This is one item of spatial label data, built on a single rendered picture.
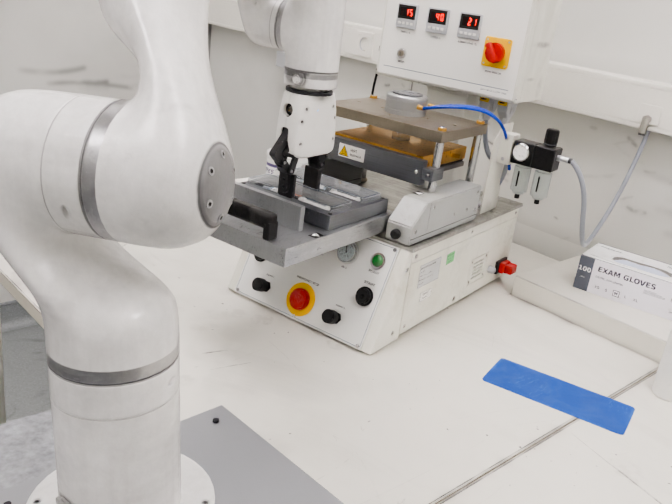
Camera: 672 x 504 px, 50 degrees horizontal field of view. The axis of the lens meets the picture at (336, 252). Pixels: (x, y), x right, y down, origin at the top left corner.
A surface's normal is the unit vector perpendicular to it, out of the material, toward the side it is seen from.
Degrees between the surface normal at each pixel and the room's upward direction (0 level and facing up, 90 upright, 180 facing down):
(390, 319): 90
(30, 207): 112
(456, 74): 90
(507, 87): 90
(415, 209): 41
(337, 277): 65
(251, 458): 3
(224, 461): 3
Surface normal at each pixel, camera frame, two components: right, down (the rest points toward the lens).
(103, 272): 0.41, -0.71
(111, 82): 0.66, 0.34
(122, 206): -0.28, 0.48
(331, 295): -0.49, -0.19
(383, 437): 0.12, -0.93
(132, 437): 0.49, 0.35
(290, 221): -0.60, 0.22
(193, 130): 0.71, -0.24
